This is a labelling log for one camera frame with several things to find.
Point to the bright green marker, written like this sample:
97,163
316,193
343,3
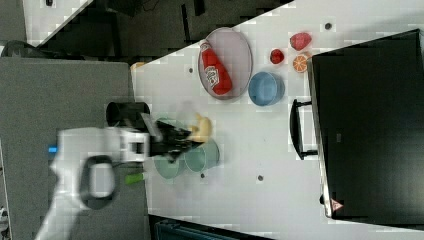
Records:
134,178

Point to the red ketchup bottle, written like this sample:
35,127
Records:
216,74

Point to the large pink strawberry toy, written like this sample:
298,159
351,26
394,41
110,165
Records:
300,41

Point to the green perforated colander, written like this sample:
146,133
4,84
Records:
167,167

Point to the yellow peeled banana toy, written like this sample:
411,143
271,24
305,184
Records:
202,131

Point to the grey round plate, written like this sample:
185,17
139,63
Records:
234,52

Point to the green cup with handle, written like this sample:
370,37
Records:
203,157

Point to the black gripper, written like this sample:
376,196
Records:
167,138

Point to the orange slice toy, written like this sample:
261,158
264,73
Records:
300,63

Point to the small red strawberry toy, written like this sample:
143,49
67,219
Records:
276,56

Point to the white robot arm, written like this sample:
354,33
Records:
86,159

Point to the grey padded panel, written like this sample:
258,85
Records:
39,98

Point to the large black cylinder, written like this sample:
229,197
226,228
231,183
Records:
126,114

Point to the blue round bowl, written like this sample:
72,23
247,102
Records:
266,88

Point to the black steel toaster oven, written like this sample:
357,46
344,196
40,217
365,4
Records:
364,123

